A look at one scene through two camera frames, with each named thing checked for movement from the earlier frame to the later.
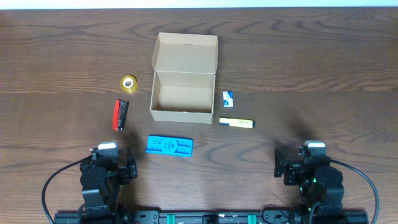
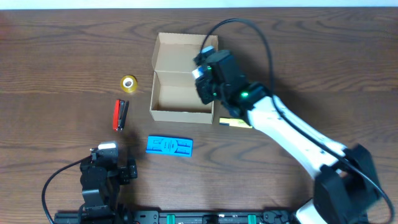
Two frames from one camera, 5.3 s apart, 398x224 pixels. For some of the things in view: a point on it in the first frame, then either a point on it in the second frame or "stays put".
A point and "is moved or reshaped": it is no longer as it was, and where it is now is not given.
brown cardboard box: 183,84 stays put
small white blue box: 227,98 is moved or reshaped
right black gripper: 293,167 to 204,96
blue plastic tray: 170,146 stays put
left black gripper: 129,172 stays put
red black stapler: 120,109 stays put
